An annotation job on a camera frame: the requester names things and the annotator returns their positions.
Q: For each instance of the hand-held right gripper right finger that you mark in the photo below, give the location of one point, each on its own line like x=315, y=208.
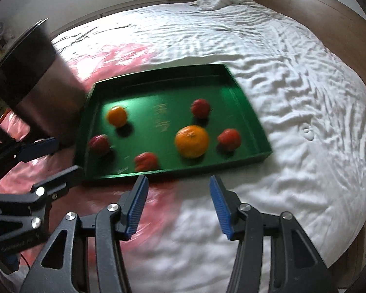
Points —
x=221, y=207

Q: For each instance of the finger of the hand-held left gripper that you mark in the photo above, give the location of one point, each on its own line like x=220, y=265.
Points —
x=61, y=183
x=39, y=148

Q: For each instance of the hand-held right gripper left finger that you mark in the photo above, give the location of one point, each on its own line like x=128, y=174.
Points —
x=137, y=207

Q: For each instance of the red apple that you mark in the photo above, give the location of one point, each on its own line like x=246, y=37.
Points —
x=200, y=107
x=229, y=139
x=145, y=161
x=99, y=144

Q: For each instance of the orange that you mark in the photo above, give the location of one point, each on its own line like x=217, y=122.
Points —
x=192, y=141
x=117, y=116

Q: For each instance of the green tray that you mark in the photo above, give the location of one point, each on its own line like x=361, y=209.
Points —
x=170, y=97

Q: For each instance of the pink plastic sheet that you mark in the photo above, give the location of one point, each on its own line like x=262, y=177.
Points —
x=164, y=198

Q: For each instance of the black and steel kettle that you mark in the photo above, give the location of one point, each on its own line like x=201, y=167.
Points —
x=33, y=76

